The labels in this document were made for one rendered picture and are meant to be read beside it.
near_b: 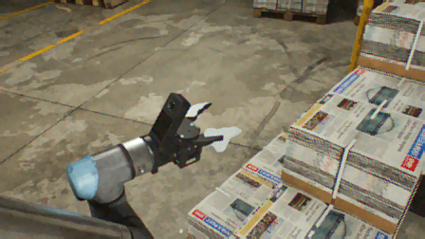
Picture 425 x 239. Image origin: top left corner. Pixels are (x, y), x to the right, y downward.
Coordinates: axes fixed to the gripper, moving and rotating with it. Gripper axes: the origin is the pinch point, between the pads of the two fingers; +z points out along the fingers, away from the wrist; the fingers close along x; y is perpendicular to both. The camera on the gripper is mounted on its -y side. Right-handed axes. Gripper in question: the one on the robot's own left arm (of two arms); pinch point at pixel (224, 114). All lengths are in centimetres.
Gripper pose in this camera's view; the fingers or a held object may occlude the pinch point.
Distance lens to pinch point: 79.5
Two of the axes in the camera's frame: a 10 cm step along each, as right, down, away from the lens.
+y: -0.8, 7.7, 6.3
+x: 5.9, 5.5, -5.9
